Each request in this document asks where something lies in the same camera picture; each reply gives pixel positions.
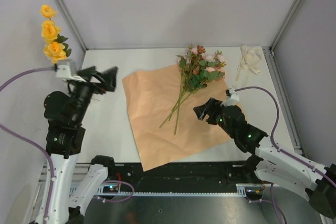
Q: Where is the grey slotted cable duct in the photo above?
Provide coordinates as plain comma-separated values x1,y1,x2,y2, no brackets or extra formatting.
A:
96,184,265,198

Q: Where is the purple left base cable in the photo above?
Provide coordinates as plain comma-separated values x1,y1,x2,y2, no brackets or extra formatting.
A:
91,180,135,204

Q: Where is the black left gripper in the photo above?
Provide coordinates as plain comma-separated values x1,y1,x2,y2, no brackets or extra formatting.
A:
71,65,118,123

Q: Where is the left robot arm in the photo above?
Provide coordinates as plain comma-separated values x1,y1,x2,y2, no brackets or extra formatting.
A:
33,66,118,223

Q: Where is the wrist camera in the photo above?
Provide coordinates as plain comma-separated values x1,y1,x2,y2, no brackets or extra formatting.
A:
222,88,239,106
56,59,76,79

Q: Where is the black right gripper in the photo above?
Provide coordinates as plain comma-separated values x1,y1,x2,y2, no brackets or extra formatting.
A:
193,98,236,138

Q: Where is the cream printed ribbon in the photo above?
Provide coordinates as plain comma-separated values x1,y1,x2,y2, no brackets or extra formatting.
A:
234,45,263,88

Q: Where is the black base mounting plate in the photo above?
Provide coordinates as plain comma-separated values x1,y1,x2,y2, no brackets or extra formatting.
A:
110,161,261,193

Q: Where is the green and peach wrapping paper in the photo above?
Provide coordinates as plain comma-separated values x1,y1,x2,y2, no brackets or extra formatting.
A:
122,65,231,171

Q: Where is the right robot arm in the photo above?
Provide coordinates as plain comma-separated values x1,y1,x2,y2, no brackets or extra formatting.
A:
193,98,335,219

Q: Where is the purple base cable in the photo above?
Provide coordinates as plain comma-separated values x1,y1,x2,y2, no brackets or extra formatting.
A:
248,184,288,224
91,180,135,204

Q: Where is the aluminium frame post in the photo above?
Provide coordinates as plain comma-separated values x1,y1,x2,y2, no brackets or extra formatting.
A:
269,0,305,52
54,0,88,52

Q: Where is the left aluminium frame post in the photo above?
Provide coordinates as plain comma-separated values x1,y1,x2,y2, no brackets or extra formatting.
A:
54,0,88,52

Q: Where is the right aluminium frame post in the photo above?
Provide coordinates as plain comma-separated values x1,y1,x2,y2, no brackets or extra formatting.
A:
269,0,305,52

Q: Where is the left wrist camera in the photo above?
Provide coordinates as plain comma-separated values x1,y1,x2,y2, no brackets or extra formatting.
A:
56,59,76,79

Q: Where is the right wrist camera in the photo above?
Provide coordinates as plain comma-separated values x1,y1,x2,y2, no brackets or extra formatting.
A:
222,88,239,106

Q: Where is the yellow rose stem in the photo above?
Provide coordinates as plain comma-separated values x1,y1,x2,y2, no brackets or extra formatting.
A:
40,5,72,65

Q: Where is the right aluminium table rail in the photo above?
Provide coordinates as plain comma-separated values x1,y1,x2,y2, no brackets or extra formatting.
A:
262,46,306,156

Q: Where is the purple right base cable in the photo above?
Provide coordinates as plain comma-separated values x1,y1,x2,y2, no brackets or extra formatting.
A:
248,184,288,224

